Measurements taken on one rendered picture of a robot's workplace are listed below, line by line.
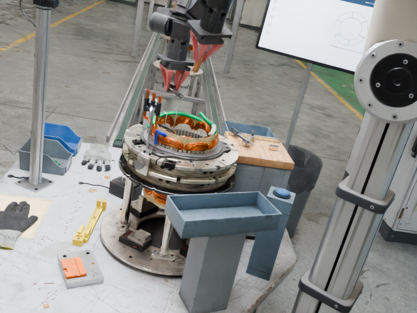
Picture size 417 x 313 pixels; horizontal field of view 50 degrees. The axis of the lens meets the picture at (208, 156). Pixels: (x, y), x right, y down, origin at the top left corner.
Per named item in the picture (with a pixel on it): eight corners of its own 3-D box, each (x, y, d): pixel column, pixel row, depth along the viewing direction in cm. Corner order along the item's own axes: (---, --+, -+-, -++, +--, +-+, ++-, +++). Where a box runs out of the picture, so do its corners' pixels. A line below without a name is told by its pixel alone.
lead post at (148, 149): (144, 153, 113) (151, 109, 109) (145, 149, 115) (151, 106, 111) (151, 154, 113) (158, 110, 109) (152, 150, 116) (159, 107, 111)
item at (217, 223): (163, 325, 104) (184, 221, 93) (149, 294, 113) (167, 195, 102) (254, 308, 115) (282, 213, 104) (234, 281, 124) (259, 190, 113)
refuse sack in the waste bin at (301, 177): (247, 184, 316) (259, 138, 303) (300, 192, 321) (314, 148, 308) (255, 212, 281) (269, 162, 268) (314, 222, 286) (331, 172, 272)
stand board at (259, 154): (223, 137, 151) (224, 130, 150) (277, 145, 154) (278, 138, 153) (231, 162, 133) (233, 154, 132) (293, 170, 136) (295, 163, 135)
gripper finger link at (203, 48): (181, 54, 116) (192, 21, 110) (204, 53, 120) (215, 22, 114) (194, 69, 112) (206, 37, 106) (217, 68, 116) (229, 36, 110)
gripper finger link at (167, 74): (155, 86, 135) (160, 55, 131) (177, 87, 138) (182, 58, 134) (162, 94, 130) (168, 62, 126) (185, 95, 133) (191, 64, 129)
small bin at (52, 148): (72, 161, 171) (74, 143, 169) (64, 177, 159) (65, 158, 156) (29, 154, 170) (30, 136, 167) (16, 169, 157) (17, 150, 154)
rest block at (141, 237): (135, 233, 130) (136, 226, 129) (151, 240, 128) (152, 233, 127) (126, 239, 126) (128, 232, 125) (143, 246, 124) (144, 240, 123)
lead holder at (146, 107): (143, 109, 114) (144, 97, 112) (159, 112, 115) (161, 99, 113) (143, 114, 110) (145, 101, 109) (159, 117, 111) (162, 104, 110)
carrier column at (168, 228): (158, 253, 125) (170, 187, 117) (167, 254, 126) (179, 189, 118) (159, 259, 123) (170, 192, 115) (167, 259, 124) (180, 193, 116)
